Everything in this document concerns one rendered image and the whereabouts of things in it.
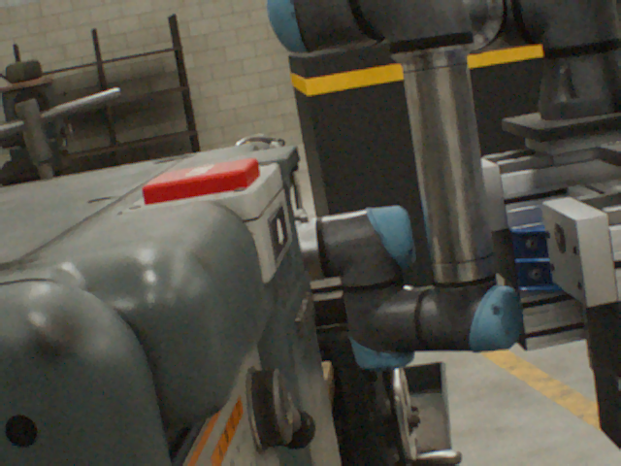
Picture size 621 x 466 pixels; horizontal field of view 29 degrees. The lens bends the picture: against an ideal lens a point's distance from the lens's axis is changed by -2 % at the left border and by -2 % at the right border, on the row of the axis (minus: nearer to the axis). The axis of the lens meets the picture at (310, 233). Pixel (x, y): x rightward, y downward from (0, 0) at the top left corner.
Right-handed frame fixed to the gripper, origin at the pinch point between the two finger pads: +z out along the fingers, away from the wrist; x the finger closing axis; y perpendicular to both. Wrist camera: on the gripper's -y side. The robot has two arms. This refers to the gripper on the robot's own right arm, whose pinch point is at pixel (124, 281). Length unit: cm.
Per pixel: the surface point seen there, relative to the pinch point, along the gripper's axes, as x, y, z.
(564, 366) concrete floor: -105, 288, -74
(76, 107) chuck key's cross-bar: 22.3, -25.0, -5.6
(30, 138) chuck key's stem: 20.2, -28.6, -1.4
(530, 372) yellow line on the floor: -105, 287, -61
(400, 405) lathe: -28.9, 27.2, -29.0
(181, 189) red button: 17, -76, -26
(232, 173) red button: 18, -76, -29
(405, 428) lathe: -32, 26, -29
